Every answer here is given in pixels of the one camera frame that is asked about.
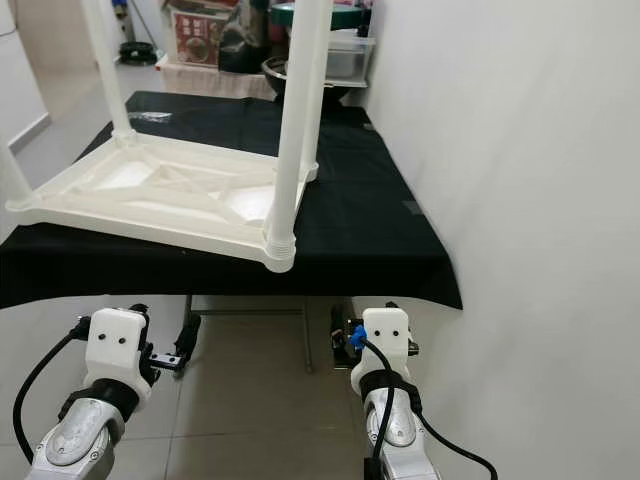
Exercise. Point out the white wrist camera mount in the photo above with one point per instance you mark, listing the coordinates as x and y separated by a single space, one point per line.
117 345
382 342

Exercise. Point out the red printed box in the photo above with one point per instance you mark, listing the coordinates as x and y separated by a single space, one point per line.
195 40

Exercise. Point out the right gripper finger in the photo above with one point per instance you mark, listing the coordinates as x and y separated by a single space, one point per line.
336 322

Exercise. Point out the black table cloth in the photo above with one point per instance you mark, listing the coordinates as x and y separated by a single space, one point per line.
360 250

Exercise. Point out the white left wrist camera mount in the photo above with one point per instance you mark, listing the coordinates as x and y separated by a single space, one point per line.
117 345

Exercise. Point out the black wok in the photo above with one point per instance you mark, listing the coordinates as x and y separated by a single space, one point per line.
275 80

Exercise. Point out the dark green lid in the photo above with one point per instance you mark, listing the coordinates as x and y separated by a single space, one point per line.
300 15

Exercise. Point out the white plastic children table top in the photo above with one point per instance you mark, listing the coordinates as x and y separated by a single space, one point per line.
160 200

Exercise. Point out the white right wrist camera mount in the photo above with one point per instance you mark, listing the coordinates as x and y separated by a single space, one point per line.
382 342

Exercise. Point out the black bag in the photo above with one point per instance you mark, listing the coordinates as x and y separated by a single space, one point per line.
245 40

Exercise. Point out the clear tape patch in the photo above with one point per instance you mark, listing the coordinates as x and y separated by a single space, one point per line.
152 118

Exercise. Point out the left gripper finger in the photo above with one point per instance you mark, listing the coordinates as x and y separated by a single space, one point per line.
191 335
81 328

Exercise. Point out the white plastic table leg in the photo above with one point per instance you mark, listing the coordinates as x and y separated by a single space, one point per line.
13 180
108 70
325 80
295 120

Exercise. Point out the grey tape strip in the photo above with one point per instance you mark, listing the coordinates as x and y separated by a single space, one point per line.
412 207

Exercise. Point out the clear plastic storage box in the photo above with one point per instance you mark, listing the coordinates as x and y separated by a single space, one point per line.
355 57

